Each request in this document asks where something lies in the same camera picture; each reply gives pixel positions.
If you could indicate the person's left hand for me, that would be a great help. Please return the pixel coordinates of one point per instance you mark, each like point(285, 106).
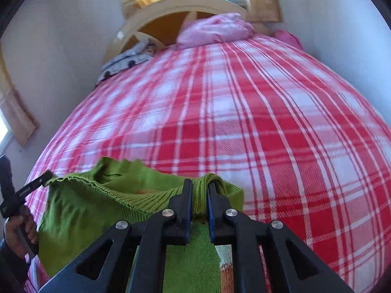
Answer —
point(12, 235)

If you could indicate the pink folded quilt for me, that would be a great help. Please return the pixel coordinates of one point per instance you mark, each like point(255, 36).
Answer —
point(213, 30)

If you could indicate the blue floral white pillow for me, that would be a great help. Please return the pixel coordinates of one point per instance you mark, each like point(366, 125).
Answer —
point(139, 50)

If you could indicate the cream wooden bed headboard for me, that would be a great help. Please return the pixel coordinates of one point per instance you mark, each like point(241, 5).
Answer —
point(171, 6)

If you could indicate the red plaid bed sheet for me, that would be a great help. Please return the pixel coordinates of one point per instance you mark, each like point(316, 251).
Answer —
point(244, 113)

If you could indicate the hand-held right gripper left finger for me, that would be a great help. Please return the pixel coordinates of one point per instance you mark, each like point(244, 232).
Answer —
point(187, 207)

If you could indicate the white pillow with dark dots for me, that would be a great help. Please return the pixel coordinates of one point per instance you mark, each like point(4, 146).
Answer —
point(122, 67)

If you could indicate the person's left forearm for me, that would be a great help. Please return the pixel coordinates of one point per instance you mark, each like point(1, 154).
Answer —
point(7, 268)

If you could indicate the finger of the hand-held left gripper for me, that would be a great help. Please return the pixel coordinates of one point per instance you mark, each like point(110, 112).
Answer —
point(46, 178)

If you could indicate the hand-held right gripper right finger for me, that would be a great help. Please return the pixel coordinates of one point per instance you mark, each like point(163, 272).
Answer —
point(211, 216)

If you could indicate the green orange striped knit sweater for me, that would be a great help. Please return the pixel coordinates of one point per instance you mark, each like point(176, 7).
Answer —
point(76, 219)

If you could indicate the large side window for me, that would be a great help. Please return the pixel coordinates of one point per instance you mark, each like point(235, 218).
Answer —
point(4, 131)

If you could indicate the pink cloth bundle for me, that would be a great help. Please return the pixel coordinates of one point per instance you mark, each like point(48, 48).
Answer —
point(288, 38)

